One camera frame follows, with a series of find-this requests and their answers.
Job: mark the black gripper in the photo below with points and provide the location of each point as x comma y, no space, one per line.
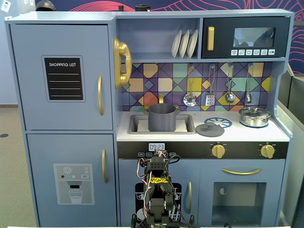
158,158

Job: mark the gray round lid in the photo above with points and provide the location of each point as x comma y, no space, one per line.
210,131

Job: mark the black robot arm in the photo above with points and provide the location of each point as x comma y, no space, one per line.
156,206

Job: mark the blue dishwasher door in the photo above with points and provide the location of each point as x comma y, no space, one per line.
185,166

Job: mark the gray plastic pot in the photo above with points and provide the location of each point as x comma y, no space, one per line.
161,121

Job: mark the blue oven door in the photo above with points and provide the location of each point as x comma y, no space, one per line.
206,171

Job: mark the gold stove knob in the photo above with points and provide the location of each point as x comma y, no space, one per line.
268,151
218,151

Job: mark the gold toy faucet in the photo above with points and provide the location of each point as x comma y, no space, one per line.
161,98

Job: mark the steel skimmer spoon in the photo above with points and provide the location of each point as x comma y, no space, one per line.
190,99

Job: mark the steel slotted spatula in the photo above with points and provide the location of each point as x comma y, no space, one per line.
210,99

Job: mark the steel ladle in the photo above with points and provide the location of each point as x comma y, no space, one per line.
230,97

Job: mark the small steel spoon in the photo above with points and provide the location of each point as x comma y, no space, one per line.
248,97

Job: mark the white toy plate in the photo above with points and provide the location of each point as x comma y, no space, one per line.
184,45
176,45
192,44

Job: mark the blue fridge door with dispenser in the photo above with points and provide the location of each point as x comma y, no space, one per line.
42,154

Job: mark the gold toy telephone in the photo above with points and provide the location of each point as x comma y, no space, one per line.
122,47

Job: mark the black shopping list board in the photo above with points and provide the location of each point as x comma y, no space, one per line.
64,70

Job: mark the black toy microwave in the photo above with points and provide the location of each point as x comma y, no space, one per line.
223,35

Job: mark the blue fridge door with chalkboard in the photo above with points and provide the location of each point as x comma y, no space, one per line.
28,95

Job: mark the blue toy kitchen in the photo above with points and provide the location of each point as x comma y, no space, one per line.
66,16

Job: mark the black helmet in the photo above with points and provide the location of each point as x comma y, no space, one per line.
45,6

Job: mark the face picture paper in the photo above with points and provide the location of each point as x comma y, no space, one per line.
6,6

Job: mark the small gripper camera board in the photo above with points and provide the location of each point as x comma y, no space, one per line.
160,152

